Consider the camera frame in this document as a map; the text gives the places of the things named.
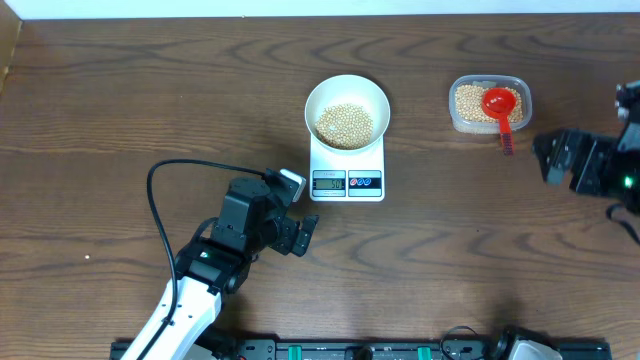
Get red measuring scoop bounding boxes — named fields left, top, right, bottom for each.
left=481, top=88, right=517, bottom=156

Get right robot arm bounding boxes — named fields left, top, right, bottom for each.
left=532, top=81, right=639, bottom=220

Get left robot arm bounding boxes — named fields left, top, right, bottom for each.
left=122, top=169, right=319, bottom=360

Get white kitchen scale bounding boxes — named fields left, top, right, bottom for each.
left=309, top=136, right=386, bottom=202

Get soybeans in bowl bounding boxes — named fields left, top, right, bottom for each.
left=315, top=104, right=373, bottom=150

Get white round bowl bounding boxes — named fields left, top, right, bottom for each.
left=304, top=74, right=391, bottom=145

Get clear plastic container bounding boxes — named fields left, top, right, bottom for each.
left=449, top=75, right=533, bottom=135

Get pile of soybeans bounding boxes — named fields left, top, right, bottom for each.
left=454, top=84, right=524, bottom=123

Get left black cable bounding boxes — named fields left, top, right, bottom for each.
left=134, top=158, right=266, bottom=360

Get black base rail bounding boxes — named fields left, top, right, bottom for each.
left=109, top=324, right=613, bottom=360

